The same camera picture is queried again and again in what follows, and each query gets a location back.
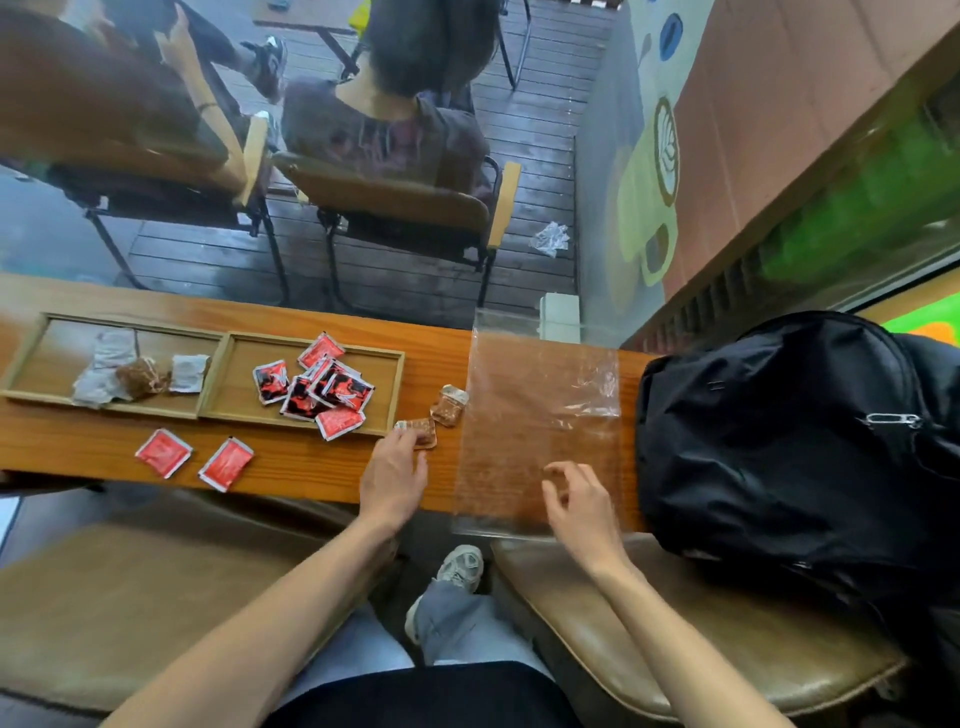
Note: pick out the person's left hand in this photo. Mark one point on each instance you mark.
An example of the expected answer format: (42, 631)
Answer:
(390, 484)

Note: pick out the person's right hand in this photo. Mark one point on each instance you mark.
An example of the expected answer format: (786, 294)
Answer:
(589, 521)

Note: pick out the person's left thumb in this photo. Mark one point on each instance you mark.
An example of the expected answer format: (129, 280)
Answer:
(420, 469)

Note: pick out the person's right thumb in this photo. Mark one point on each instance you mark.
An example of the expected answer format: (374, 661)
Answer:
(551, 502)

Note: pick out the brown snack packet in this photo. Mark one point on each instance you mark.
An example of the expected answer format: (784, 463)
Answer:
(141, 377)
(426, 431)
(448, 407)

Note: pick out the clear plastic bag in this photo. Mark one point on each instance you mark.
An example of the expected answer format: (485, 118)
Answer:
(525, 420)

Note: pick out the person's right forearm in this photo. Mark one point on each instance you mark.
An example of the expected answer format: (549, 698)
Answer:
(675, 652)

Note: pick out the person's left forearm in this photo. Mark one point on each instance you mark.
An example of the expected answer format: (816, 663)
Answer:
(255, 637)

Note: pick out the grey sneaker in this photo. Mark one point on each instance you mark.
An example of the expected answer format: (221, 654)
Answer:
(461, 566)

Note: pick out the pile of red packets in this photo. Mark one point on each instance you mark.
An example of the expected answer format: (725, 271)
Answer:
(330, 386)

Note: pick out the light blue jeans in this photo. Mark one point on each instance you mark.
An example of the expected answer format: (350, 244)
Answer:
(465, 622)

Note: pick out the white box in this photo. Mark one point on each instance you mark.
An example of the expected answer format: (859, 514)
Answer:
(559, 319)

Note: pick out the red sauce sachet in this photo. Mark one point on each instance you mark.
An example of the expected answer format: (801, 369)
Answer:
(226, 464)
(163, 452)

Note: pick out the wooden tray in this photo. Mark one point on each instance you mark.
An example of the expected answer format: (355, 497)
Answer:
(52, 352)
(232, 390)

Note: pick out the black shirt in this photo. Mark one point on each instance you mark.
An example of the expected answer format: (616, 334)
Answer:
(420, 697)

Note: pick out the black backpack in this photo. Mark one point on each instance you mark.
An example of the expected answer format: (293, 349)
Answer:
(787, 450)

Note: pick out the brown leather seat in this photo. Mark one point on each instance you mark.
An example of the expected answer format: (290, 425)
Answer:
(750, 645)
(135, 600)

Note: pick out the white paper sachet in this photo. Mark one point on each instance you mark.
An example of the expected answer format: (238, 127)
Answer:
(94, 388)
(188, 373)
(115, 349)

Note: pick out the crumpled clear plastic wrapper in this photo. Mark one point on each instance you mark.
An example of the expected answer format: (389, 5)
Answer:
(550, 238)

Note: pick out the brown armchair with wooden armrest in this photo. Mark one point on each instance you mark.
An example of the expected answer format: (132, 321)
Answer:
(150, 187)
(390, 202)

